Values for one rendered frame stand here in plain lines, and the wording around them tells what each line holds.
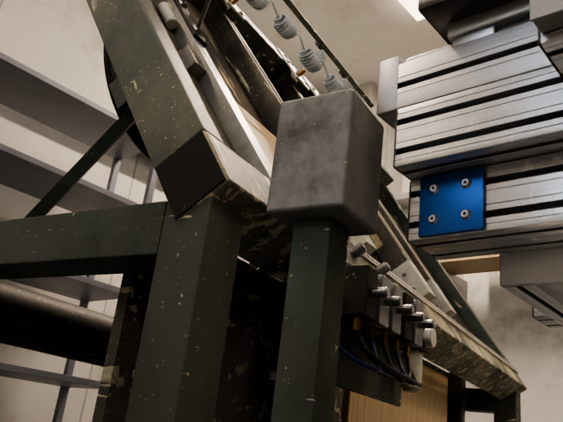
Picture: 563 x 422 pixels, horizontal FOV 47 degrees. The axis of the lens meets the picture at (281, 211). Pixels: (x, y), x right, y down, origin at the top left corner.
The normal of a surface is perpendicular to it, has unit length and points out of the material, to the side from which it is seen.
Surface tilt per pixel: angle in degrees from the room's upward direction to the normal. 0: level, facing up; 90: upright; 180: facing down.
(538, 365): 90
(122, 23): 90
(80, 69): 90
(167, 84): 90
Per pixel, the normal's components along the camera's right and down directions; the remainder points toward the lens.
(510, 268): -0.64, -0.34
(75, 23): 0.76, -0.14
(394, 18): -0.11, 0.93
